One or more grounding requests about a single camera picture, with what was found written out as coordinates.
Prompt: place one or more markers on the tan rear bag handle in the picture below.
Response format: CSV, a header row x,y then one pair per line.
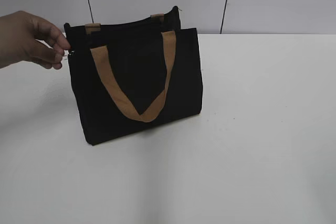
x,y
93,27

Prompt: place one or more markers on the silver zipper pull with ring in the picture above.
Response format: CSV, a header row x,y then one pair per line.
x,y
68,53

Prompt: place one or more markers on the tan bag handle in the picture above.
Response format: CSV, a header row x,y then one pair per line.
x,y
93,27
125,106

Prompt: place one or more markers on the tan front bag handle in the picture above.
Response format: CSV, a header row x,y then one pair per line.
x,y
125,106

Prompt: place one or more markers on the black canvas tote bag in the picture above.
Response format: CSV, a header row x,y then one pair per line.
x,y
135,54

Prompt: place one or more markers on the bare human hand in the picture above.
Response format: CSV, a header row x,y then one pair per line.
x,y
27,37

